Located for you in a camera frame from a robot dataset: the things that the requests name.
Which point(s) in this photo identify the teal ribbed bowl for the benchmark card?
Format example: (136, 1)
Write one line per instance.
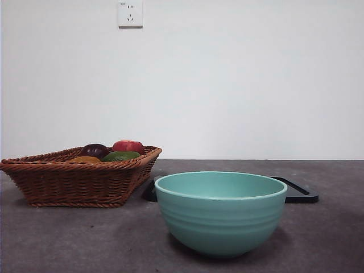
(220, 221)

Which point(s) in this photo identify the orange-brown kiwi fruit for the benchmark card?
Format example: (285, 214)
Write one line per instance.
(85, 159)

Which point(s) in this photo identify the brown wicker basket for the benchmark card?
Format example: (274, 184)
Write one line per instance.
(74, 182)

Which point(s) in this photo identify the red apple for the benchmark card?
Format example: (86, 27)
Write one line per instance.
(128, 146)

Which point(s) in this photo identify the green fruit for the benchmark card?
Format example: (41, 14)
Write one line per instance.
(120, 156)

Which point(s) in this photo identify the dark rectangular tray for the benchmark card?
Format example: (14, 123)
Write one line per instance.
(301, 196)

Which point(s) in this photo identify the dark purple fruit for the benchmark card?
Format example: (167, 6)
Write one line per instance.
(92, 150)

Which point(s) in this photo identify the white wall socket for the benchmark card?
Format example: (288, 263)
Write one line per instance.
(130, 14)

